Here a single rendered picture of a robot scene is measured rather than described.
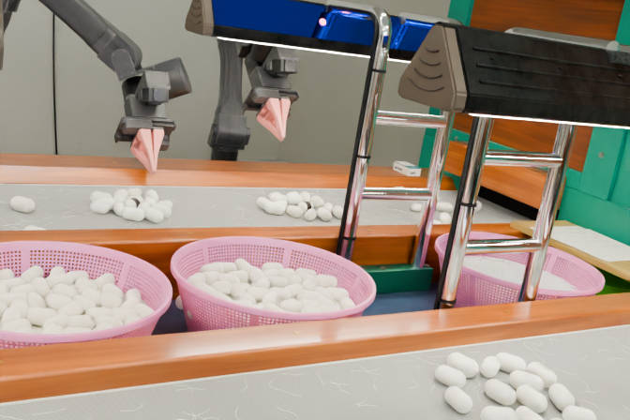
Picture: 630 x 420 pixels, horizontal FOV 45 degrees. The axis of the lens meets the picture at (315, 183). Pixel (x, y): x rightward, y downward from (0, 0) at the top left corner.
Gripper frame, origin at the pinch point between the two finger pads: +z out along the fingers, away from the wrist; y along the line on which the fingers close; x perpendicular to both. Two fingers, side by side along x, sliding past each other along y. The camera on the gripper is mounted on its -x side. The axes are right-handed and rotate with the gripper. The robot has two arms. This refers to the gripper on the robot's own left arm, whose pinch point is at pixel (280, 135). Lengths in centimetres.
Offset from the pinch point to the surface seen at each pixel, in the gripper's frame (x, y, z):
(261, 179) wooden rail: 10.1, -1.0, 3.6
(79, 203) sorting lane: 3.1, -39.5, 13.8
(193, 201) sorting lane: 4.3, -19.2, 12.4
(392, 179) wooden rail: 10.0, 32.1, 2.9
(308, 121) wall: 139, 113, -118
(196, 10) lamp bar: -28.9, -27.6, 0.0
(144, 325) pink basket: -31, -44, 50
